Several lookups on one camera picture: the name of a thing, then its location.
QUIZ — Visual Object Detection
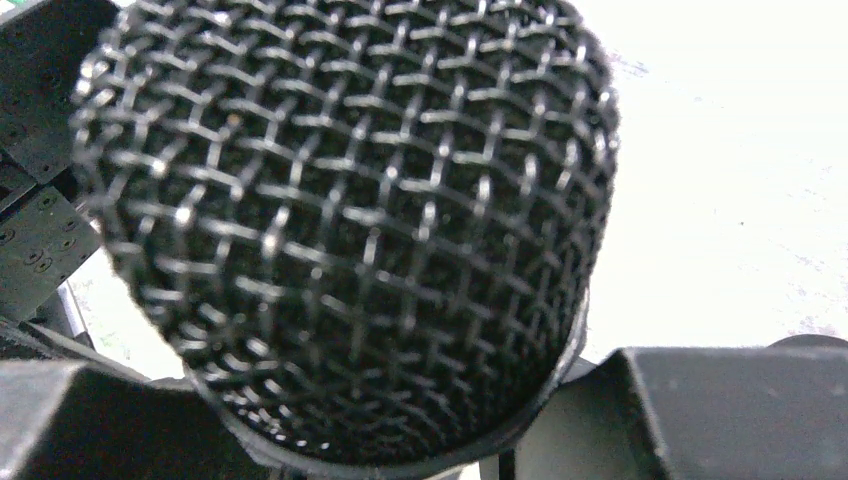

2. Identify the black microphone orange end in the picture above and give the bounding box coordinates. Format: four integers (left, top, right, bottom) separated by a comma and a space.
71, 1, 619, 479

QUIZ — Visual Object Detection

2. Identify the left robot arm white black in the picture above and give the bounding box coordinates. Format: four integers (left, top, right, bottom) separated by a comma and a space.
1, 1, 119, 359

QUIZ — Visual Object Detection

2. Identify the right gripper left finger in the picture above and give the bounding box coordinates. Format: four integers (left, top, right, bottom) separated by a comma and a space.
1, 360, 272, 479

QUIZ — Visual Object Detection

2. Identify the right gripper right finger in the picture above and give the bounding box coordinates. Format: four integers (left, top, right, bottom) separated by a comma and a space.
513, 347, 847, 479

